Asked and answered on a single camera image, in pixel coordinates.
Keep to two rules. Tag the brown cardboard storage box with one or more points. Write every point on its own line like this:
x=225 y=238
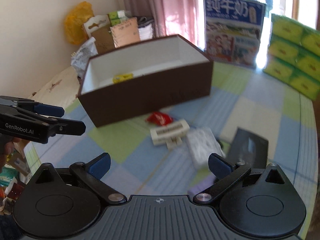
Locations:
x=166 y=71

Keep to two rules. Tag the white bucket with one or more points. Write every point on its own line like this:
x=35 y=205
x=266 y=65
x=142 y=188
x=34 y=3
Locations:
x=145 y=30

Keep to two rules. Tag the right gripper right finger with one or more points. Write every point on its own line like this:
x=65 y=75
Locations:
x=227 y=174

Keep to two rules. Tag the cream printed bed sheet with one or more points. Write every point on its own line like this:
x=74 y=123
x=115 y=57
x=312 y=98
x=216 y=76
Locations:
x=61 y=90

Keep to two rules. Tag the green tissue boxes on shelf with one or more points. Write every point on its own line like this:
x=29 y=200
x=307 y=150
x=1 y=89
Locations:
x=119 y=16

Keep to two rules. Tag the clear printed plastic bag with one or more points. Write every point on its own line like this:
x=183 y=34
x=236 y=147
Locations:
x=80 y=58

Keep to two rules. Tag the black shaver box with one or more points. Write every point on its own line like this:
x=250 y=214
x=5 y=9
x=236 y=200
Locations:
x=248 y=147

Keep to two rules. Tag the open brown cardboard carton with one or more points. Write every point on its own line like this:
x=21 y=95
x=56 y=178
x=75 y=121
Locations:
x=109 y=38

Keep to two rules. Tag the purple cream tube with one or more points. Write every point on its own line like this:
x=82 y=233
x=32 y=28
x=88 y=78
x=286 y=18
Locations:
x=202 y=185

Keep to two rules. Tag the yellow snack packet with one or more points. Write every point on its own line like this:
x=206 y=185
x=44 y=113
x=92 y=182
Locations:
x=122 y=78

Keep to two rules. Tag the checked table cloth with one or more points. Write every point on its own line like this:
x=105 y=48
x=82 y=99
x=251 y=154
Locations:
x=240 y=98

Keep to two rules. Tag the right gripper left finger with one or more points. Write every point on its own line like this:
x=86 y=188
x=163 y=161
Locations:
x=90 y=174

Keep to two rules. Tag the yellow plastic bag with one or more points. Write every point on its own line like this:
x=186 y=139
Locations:
x=74 y=23

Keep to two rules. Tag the blue milk carton box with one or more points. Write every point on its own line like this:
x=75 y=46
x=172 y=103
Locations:
x=233 y=30

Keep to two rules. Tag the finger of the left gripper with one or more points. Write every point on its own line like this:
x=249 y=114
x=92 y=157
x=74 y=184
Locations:
x=33 y=106
x=62 y=127

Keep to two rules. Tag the green tissue pack stack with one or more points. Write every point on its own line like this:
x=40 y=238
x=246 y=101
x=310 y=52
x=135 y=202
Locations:
x=293 y=55

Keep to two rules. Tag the pink curtain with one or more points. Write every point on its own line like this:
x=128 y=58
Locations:
x=170 y=16

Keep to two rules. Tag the red snack packet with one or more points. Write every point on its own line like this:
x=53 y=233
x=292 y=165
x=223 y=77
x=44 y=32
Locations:
x=160 y=119

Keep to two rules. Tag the cream comb package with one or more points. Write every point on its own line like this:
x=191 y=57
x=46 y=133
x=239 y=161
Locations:
x=170 y=134

